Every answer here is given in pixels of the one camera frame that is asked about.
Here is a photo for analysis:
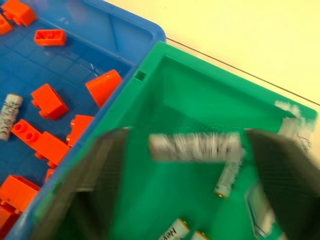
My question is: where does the white AA battery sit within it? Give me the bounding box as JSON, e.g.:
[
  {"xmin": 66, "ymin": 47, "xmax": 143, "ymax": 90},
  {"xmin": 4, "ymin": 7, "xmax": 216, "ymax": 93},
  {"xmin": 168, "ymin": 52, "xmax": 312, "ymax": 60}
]
[
  {"xmin": 244, "ymin": 184, "xmax": 276, "ymax": 239},
  {"xmin": 213, "ymin": 159, "xmax": 243, "ymax": 200},
  {"xmin": 189, "ymin": 229, "xmax": 210, "ymax": 240},
  {"xmin": 0, "ymin": 93, "xmax": 24, "ymax": 142},
  {"xmin": 148, "ymin": 132, "xmax": 245, "ymax": 162},
  {"xmin": 157, "ymin": 217, "xmax": 190, "ymax": 240}
]

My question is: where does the blue plastic bin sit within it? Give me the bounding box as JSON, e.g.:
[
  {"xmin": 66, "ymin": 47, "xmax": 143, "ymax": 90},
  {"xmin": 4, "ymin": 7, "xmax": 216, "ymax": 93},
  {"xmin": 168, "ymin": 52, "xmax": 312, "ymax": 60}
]
[{"xmin": 0, "ymin": 0, "xmax": 167, "ymax": 240}]

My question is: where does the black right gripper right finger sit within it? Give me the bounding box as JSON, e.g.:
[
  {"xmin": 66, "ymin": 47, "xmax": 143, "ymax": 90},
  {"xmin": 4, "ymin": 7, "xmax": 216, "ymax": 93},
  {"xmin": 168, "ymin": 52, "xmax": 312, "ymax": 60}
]
[{"xmin": 245, "ymin": 129, "xmax": 320, "ymax": 240}]

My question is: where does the torn white label residue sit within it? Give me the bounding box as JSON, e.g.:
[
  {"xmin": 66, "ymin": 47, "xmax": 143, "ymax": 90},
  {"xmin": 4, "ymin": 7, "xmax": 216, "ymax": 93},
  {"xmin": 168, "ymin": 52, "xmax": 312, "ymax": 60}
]
[{"xmin": 274, "ymin": 99, "xmax": 314, "ymax": 152}]

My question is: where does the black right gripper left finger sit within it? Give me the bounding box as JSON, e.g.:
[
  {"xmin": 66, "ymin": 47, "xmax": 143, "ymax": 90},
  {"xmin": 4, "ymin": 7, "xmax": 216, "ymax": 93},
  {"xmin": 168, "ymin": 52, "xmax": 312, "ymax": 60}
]
[{"xmin": 31, "ymin": 128, "xmax": 129, "ymax": 240}]

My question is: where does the green plastic bin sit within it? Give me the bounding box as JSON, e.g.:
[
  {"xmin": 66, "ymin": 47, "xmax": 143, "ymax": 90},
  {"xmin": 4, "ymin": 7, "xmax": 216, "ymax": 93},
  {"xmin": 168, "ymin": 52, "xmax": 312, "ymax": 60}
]
[{"xmin": 32, "ymin": 40, "xmax": 319, "ymax": 240}]

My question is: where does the orange toy brick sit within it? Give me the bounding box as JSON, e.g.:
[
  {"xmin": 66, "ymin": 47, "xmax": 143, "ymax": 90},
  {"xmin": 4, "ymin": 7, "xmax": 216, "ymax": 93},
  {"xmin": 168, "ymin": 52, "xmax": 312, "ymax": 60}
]
[
  {"xmin": 0, "ymin": 14, "xmax": 14, "ymax": 36},
  {"xmin": 85, "ymin": 69, "xmax": 124, "ymax": 109},
  {"xmin": 33, "ymin": 29, "xmax": 68, "ymax": 47},
  {"xmin": 1, "ymin": 0, "xmax": 38, "ymax": 27},
  {"xmin": 0, "ymin": 199, "xmax": 21, "ymax": 240},
  {"xmin": 30, "ymin": 83, "xmax": 70, "ymax": 121},
  {"xmin": 0, "ymin": 174, "xmax": 42, "ymax": 217},
  {"xmin": 10, "ymin": 118, "xmax": 42, "ymax": 148},
  {"xmin": 65, "ymin": 114, "xmax": 95, "ymax": 148},
  {"xmin": 44, "ymin": 168, "xmax": 56, "ymax": 184},
  {"xmin": 34, "ymin": 131, "xmax": 72, "ymax": 169}
]

